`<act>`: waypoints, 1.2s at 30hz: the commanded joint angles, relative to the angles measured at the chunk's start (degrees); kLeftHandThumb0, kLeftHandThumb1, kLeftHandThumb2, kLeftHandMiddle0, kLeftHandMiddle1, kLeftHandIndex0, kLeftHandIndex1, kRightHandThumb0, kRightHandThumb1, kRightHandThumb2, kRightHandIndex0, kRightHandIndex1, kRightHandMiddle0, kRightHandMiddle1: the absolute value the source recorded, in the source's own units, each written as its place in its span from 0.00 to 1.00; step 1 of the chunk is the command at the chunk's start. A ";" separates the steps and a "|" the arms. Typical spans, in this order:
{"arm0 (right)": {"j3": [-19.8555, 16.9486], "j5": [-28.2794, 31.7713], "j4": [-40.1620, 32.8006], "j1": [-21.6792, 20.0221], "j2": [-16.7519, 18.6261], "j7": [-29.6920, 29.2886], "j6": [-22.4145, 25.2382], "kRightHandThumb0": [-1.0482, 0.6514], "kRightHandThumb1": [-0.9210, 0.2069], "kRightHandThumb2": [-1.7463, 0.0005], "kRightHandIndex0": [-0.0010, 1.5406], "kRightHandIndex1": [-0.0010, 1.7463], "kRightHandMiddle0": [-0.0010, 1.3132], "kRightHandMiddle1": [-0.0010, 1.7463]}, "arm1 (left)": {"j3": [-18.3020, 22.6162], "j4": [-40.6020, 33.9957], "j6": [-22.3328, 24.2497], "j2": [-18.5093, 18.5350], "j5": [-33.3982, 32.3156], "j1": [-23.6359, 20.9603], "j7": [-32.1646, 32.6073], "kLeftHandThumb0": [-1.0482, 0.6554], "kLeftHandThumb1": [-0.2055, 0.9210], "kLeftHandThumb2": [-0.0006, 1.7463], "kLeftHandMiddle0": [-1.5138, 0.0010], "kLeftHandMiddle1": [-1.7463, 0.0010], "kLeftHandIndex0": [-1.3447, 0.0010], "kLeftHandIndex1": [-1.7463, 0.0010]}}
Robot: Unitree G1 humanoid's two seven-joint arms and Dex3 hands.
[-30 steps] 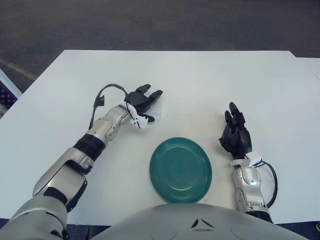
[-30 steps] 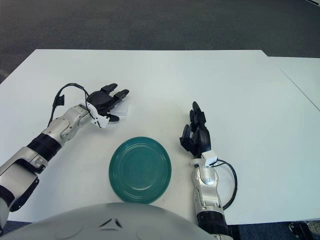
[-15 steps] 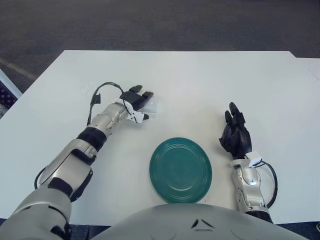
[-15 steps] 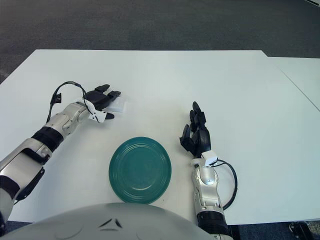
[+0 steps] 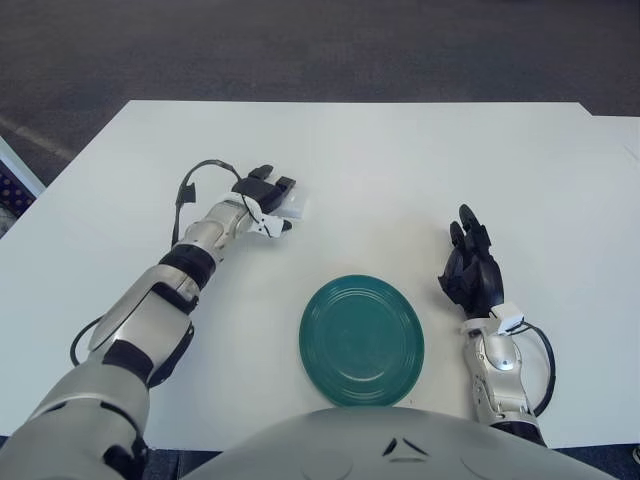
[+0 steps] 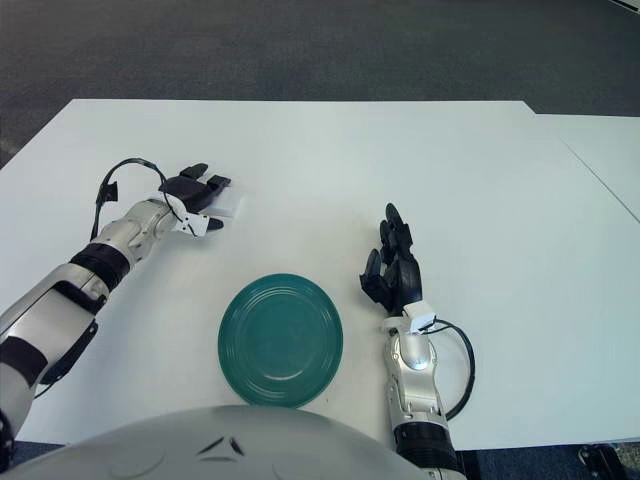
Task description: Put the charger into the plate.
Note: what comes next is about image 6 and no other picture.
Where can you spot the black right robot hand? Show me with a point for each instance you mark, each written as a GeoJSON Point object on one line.
{"type": "Point", "coordinates": [400, 280]}

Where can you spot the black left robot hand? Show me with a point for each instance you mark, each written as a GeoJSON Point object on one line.
{"type": "Point", "coordinates": [190, 192]}

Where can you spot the white square charger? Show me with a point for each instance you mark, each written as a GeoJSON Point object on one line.
{"type": "Point", "coordinates": [230, 206]}

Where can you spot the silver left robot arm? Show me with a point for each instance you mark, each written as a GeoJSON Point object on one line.
{"type": "Point", "coordinates": [75, 295]}

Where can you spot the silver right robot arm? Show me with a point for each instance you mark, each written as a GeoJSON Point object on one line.
{"type": "Point", "coordinates": [415, 385]}

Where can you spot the green round plate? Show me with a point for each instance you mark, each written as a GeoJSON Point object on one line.
{"type": "Point", "coordinates": [280, 342]}

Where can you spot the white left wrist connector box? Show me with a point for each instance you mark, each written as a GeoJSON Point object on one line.
{"type": "Point", "coordinates": [195, 225]}

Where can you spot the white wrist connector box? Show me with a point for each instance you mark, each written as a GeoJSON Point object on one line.
{"type": "Point", "coordinates": [195, 225]}
{"type": "Point", "coordinates": [420, 316]}

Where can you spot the white right wrist connector box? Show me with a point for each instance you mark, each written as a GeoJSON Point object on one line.
{"type": "Point", "coordinates": [420, 316]}

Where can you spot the grey robot torso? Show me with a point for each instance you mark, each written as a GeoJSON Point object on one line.
{"type": "Point", "coordinates": [210, 450]}

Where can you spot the black caster base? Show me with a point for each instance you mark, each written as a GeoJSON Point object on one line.
{"type": "Point", "coordinates": [600, 462]}

